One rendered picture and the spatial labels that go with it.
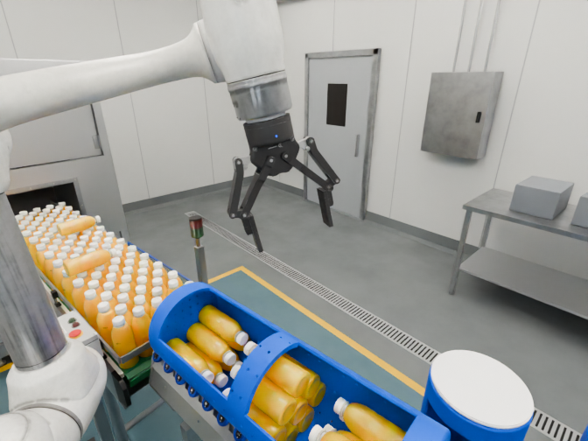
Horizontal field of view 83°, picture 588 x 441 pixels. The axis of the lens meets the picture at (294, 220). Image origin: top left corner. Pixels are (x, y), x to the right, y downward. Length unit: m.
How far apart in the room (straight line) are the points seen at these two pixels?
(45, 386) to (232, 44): 0.79
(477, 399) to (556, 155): 2.95
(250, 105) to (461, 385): 1.03
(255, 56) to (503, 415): 1.10
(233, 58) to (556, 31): 3.54
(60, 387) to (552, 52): 3.87
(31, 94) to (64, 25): 4.75
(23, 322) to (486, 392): 1.20
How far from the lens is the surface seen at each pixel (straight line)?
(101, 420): 1.71
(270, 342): 0.96
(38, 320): 0.91
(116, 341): 1.41
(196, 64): 0.66
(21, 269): 0.87
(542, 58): 3.88
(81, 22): 5.38
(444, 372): 1.25
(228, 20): 0.50
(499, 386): 1.29
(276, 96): 0.51
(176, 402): 1.37
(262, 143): 0.52
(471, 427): 1.19
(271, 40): 0.51
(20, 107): 0.60
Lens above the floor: 1.89
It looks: 23 degrees down
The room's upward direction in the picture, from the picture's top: straight up
